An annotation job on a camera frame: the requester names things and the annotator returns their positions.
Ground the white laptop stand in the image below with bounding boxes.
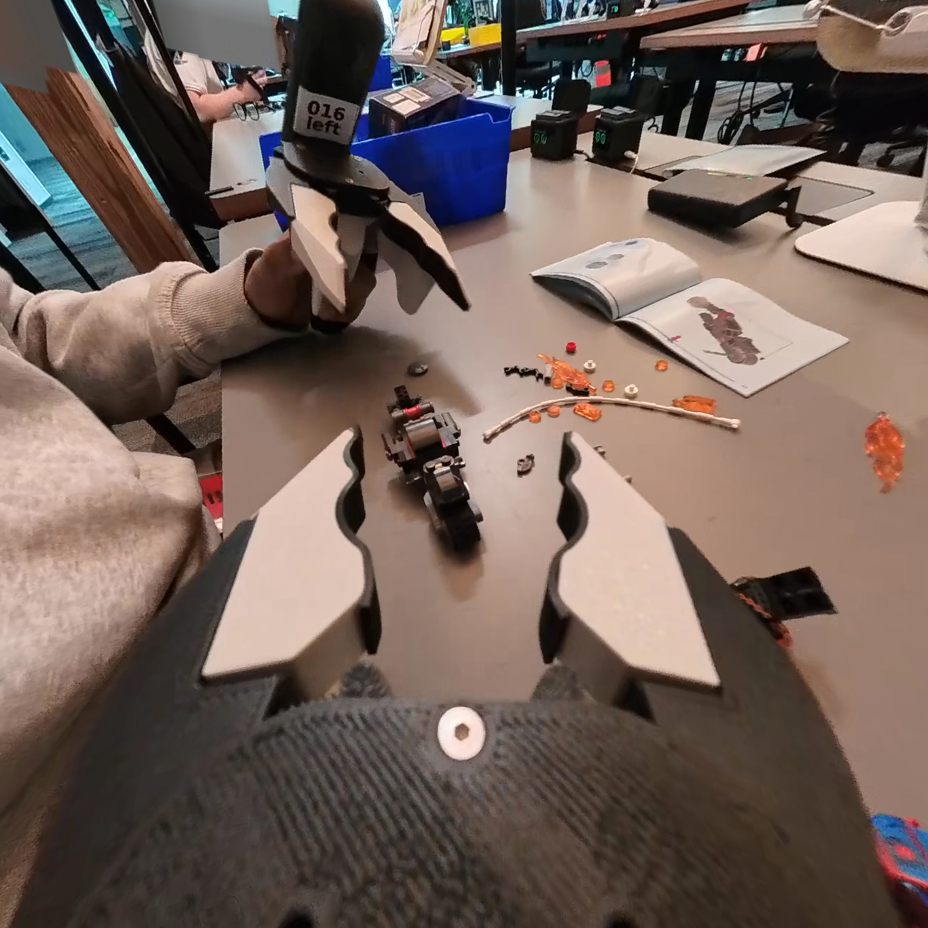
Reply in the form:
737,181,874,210
795,0,928,293

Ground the person's grey sweater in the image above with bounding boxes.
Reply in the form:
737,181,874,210
0,341,222,885

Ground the grey flat pouch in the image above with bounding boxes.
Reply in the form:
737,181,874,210
663,144,827,178

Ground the wooden post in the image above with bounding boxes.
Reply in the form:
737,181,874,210
6,69,198,274

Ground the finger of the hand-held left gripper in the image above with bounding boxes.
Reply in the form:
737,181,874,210
290,181,352,313
377,197,472,316

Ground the long orange lego flame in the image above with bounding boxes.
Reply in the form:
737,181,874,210
864,412,907,494

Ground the black power bank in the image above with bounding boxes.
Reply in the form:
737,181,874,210
647,169,802,229

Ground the dark cardboard box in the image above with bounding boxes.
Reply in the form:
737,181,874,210
368,76,465,139

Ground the black charging case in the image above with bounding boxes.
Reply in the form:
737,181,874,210
591,105,646,164
531,109,581,162

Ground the wooden desk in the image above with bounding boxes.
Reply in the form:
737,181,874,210
641,7,824,140
515,0,751,95

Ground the black lego motorcycle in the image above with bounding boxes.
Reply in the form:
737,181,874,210
382,386,484,553

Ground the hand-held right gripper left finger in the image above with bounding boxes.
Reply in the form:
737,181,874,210
201,426,383,703

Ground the person's left hand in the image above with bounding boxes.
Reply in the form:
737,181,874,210
243,233,379,336

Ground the tan board on stand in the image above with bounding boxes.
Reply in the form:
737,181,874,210
391,0,477,93

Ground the instruction booklet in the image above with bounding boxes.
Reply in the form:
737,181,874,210
531,238,849,397

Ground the blue plastic bin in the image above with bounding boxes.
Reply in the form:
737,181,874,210
260,98,514,227

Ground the person's left forearm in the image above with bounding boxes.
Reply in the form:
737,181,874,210
0,250,287,427

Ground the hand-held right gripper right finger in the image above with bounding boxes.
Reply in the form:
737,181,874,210
538,431,722,708

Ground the red blue minifigure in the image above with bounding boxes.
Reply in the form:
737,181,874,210
870,813,928,928

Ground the white lego chain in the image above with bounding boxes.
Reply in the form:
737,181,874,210
482,397,742,442

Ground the orange lego flame piece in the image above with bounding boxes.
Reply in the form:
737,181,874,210
538,354,597,394

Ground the orange flame minifigure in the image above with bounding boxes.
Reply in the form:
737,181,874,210
731,567,836,648

